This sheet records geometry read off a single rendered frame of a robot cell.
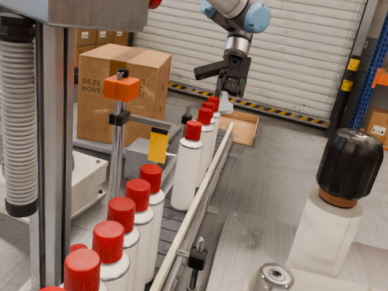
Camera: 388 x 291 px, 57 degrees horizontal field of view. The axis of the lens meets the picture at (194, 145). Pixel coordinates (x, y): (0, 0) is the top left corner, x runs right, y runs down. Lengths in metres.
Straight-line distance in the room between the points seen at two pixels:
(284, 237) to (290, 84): 4.09
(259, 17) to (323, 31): 3.79
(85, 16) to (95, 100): 0.83
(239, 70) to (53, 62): 0.70
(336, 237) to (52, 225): 0.43
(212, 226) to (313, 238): 0.33
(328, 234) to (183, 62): 4.72
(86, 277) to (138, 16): 0.24
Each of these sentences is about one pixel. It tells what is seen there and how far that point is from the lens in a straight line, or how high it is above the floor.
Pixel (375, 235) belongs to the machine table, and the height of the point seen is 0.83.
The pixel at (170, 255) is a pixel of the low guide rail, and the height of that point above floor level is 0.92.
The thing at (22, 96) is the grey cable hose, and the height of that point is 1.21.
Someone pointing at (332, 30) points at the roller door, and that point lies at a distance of 4.73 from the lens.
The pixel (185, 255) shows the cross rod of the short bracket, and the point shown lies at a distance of 0.65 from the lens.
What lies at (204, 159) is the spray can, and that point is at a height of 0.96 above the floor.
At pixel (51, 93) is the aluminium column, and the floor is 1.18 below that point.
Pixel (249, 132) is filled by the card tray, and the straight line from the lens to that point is 1.53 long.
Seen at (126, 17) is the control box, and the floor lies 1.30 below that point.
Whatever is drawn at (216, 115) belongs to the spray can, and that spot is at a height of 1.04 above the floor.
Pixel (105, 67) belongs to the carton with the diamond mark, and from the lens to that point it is 1.12.
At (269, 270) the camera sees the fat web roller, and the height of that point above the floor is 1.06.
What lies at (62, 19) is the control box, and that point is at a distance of 0.32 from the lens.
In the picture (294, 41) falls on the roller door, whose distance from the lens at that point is 4.77.
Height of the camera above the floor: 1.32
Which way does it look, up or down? 22 degrees down
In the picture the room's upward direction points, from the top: 9 degrees clockwise
